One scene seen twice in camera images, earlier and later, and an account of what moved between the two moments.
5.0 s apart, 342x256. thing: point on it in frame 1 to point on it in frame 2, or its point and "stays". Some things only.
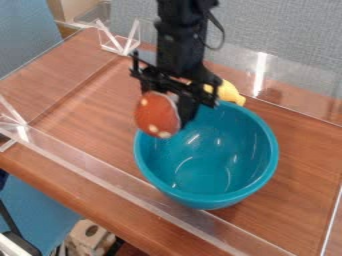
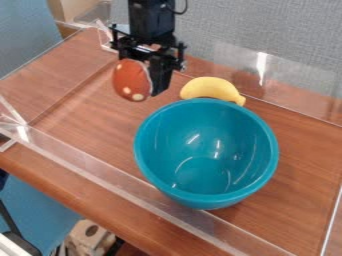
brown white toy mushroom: [158, 114] to [131, 80]
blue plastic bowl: [218, 162] stays
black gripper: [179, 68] to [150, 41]
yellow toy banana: [227, 92] stays
